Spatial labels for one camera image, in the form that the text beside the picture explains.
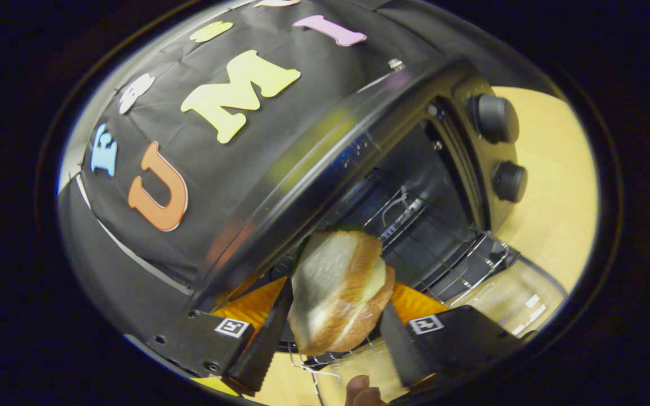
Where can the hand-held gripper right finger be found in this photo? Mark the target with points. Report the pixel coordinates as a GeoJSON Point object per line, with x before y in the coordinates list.
{"type": "Point", "coordinates": [398, 352]}

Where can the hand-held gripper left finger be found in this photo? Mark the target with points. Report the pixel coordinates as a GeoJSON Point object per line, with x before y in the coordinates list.
{"type": "Point", "coordinates": [257, 349]}

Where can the toasted bread sandwich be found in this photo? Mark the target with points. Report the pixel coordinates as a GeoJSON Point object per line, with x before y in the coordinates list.
{"type": "Point", "coordinates": [336, 287]}

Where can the black toaster oven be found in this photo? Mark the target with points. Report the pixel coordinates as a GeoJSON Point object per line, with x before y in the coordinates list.
{"type": "Point", "coordinates": [415, 225]}

